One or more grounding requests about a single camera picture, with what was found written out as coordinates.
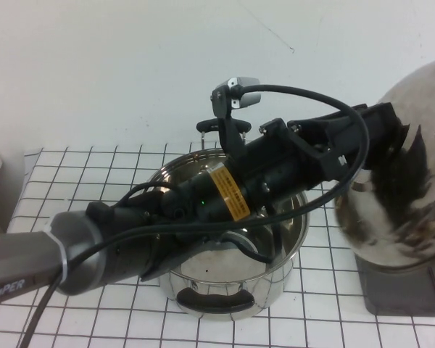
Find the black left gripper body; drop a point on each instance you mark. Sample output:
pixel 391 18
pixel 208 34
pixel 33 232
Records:
pixel 293 163

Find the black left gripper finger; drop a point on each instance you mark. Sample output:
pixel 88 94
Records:
pixel 382 134

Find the stainless steel pot lid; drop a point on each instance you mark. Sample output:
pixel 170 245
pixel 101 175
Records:
pixel 402 217

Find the dark grey lid rack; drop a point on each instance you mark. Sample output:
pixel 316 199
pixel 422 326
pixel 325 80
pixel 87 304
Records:
pixel 395 290

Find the white grid tablecloth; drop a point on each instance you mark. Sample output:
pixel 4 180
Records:
pixel 94 174

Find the beige box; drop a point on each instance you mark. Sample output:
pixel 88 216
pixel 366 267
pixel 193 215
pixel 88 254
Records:
pixel 0 181

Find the silver wrist camera black mount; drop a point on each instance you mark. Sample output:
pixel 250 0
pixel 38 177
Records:
pixel 239 92

